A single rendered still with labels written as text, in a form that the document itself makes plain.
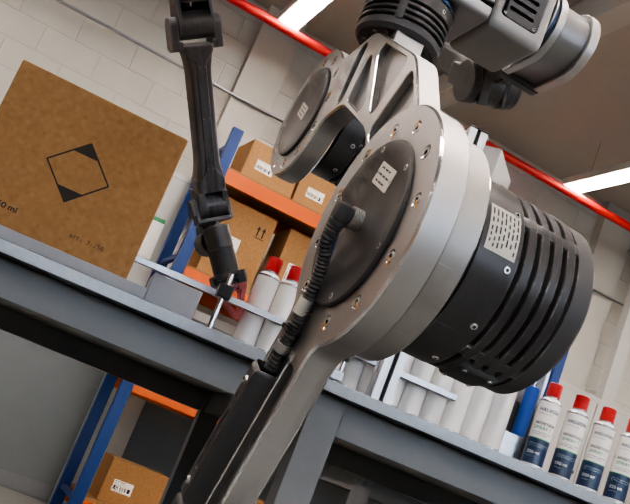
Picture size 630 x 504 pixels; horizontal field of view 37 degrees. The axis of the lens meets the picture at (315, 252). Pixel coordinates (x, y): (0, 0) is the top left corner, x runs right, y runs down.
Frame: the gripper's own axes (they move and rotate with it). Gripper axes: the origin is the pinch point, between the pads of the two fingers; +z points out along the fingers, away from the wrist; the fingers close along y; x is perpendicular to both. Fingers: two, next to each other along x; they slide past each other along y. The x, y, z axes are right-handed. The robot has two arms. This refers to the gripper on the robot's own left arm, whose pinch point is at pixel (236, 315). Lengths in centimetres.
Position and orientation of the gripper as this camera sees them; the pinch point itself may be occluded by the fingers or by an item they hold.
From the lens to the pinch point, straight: 203.1
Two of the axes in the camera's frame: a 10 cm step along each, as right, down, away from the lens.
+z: 2.3, 9.7, -0.6
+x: -9.4, 2.1, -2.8
